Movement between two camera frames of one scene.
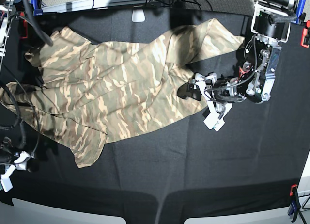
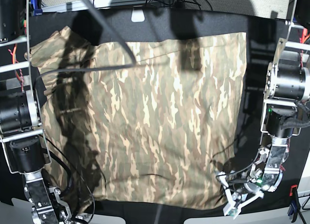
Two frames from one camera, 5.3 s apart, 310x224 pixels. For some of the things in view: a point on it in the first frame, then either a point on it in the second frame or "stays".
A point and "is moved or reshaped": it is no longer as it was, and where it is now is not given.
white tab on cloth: (138, 15) stays
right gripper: (221, 92) → (237, 193)
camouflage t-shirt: (92, 93) is moved or reshaped
